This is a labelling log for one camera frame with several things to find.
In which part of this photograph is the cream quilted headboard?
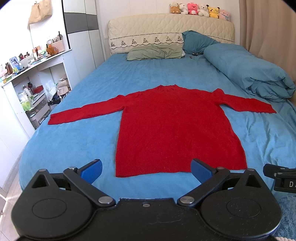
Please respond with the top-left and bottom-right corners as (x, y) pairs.
(108, 14), (235, 55)

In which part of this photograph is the green pillow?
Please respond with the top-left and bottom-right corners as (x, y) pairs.
(126, 44), (185, 61)

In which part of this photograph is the rolled blue duvet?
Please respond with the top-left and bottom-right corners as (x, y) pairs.
(203, 43), (295, 102)

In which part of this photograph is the red knit sweater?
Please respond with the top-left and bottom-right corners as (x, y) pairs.
(48, 85), (274, 178)

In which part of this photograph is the beige hanging bag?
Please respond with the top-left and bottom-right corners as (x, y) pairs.
(28, 0), (53, 25)

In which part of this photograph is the pink storage basket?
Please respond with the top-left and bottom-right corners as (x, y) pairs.
(51, 40), (65, 53)

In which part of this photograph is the light pink plush toy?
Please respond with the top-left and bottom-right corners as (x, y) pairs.
(218, 9), (230, 21)

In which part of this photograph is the white shelf desk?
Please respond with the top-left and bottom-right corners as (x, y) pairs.
(1, 49), (79, 138)

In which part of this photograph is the brown plush toy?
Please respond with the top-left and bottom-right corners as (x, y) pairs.
(170, 2), (181, 14)

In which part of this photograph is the yellow pikachu plush toy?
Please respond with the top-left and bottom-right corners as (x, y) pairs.
(207, 4), (220, 19)

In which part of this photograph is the white bear plush toy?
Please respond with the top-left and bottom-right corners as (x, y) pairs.
(198, 4), (209, 18)

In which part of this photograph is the beige bag in shelf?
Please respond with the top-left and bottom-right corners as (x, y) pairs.
(57, 78), (70, 96)

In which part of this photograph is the blue fluffy rug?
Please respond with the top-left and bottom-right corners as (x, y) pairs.
(275, 195), (296, 240)

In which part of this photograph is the beige curtain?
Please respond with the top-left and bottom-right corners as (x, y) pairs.
(239, 0), (296, 81)

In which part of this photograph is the orange plush on desk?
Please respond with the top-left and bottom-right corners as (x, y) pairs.
(46, 44), (59, 56)

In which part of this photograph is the white grey wardrobe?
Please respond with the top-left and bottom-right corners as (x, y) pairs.
(62, 0), (104, 80)

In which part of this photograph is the teal pillow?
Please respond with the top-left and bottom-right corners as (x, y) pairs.
(182, 30), (219, 55)

